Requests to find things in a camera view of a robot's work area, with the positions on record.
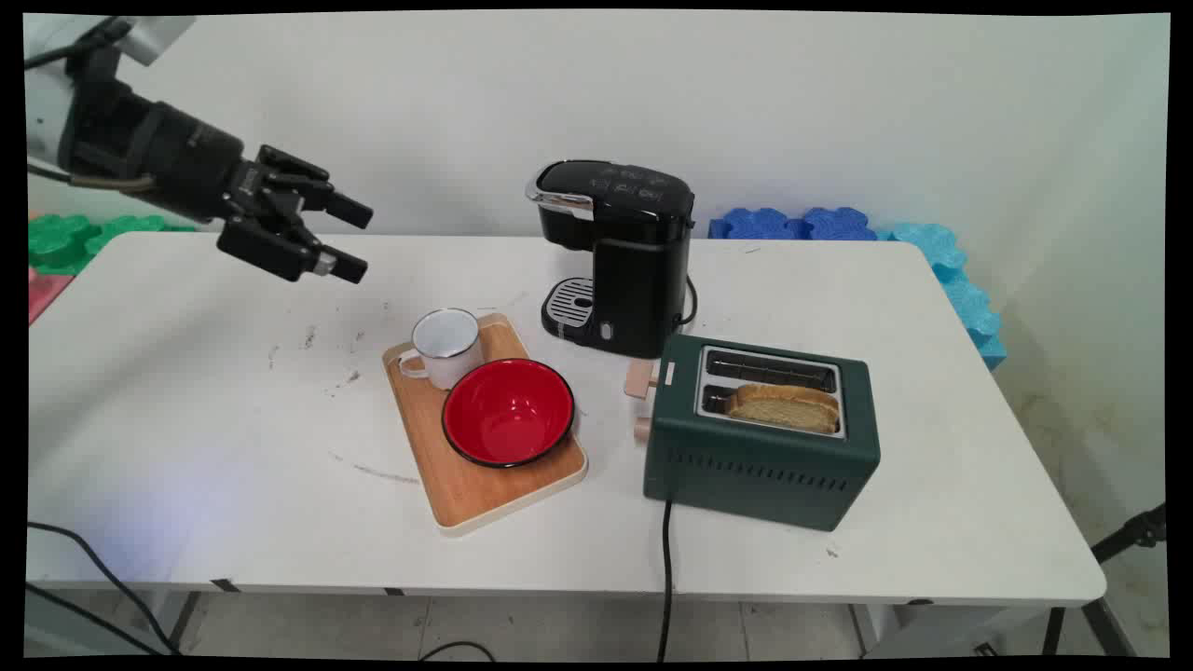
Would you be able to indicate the metal table leg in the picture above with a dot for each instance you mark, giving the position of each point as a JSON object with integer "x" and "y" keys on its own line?
{"x": 1053, "y": 632}
{"x": 184, "y": 620}

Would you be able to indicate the pink foam mat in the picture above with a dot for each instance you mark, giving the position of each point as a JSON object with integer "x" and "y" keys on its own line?
{"x": 45, "y": 291}

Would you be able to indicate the white enamel mug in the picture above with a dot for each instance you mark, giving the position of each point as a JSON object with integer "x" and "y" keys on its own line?
{"x": 452, "y": 349}

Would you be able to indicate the red enamel bowl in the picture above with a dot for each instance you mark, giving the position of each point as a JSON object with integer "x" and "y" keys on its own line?
{"x": 508, "y": 415}

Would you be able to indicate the light blue foam mat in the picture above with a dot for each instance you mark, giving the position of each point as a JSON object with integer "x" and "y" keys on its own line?
{"x": 965, "y": 298}

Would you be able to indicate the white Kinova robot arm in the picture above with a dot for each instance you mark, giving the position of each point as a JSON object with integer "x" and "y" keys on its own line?
{"x": 42, "y": 112}

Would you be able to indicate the dark green toaster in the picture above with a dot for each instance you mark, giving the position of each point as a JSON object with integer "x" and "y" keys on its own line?
{"x": 760, "y": 466}

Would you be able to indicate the wooden serving tray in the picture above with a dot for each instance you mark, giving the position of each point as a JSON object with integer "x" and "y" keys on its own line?
{"x": 475, "y": 494}

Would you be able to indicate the dark blue foam mat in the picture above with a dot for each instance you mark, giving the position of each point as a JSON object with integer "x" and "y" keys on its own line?
{"x": 792, "y": 225}

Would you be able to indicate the black coffee machine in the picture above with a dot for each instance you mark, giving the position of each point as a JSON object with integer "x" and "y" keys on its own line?
{"x": 643, "y": 270}

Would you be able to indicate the green foam mat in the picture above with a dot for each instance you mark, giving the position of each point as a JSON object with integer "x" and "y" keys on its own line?
{"x": 65, "y": 240}

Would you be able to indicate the black tripod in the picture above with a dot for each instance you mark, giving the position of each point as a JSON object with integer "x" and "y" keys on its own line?
{"x": 1132, "y": 533}

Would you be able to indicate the toasted bread slice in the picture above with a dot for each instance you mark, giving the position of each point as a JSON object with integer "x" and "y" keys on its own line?
{"x": 788, "y": 407}

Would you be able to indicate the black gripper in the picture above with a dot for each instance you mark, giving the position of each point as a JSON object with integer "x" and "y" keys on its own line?
{"x": 191, "y": 154}

